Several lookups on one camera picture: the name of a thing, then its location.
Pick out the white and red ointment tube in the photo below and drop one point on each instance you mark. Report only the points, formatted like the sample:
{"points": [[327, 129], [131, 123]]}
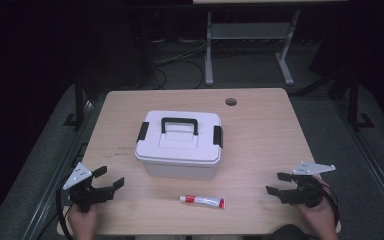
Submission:
{"points": [[202, 201]]}

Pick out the black metal post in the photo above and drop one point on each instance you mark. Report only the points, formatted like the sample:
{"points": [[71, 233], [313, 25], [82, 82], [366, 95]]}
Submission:
{"points": [[353, 103], [79, 103]]}

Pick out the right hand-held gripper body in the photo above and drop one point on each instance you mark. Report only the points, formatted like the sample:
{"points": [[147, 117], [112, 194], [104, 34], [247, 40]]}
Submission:
{"points": [[308, 193]]}

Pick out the white metal stand frame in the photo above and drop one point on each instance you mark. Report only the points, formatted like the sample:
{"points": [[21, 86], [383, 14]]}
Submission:
{"points": [[246, 31]]}

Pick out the person's right hand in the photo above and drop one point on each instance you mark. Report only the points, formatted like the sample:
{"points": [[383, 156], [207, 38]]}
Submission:
{"points": [[323, 220]]}

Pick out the person's dark clothing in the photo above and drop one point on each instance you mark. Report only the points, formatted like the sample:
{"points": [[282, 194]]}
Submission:
{"points": [[291, 232]]}

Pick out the aluminium rail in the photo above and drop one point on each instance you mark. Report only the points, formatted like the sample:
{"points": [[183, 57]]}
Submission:
{"points": [[370, 166], [60, 173]]}

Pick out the person's left hand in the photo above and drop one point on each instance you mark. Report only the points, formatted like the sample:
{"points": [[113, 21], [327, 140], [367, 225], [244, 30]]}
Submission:
{"points": [[83, 225]]}

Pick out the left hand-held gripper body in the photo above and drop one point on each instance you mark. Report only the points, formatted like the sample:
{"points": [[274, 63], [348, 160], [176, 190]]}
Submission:
{"points": [[90, 195]]}

